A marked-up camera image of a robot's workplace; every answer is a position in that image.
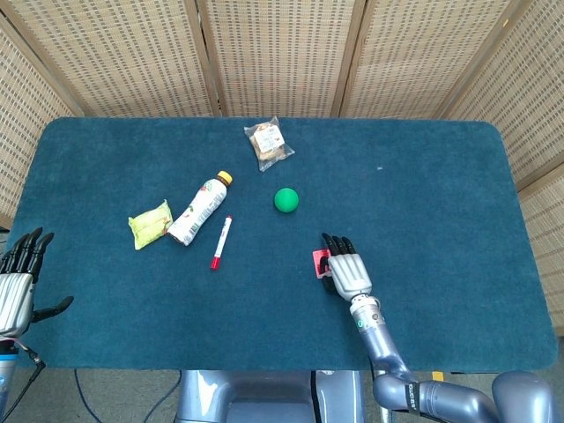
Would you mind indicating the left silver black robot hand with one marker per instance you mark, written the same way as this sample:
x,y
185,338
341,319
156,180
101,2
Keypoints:
x,y
13,299

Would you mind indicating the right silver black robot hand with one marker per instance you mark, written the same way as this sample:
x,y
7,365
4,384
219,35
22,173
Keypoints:
x,y
350,273

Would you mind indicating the red card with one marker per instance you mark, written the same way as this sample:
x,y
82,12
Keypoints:
x,y
317,256

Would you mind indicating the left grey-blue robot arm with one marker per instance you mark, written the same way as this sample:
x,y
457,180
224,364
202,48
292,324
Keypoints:
x,y
5,379

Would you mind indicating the green ball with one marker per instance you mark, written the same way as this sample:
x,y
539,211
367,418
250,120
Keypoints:
x,y
287,200

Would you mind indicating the blue carpet table mat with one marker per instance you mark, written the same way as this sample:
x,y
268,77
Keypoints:
x,y
440,211

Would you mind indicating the red white marker pen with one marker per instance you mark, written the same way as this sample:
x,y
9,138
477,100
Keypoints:
x,y
221,241

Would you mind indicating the grey-blue robot torso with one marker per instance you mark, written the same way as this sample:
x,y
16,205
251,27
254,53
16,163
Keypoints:
x,y
264,396

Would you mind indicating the clear bag of biscuits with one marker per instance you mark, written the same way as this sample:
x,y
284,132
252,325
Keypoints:
x,y
268,143

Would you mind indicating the yellow-green snack packet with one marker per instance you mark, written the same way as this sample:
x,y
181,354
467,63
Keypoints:
x,y
150,224

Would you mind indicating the white drink bottle yellow cap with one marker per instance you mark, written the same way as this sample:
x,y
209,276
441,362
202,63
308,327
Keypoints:
x,y
198,211

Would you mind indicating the woven bamboo folding screen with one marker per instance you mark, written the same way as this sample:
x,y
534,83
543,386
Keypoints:
x,y
282,57

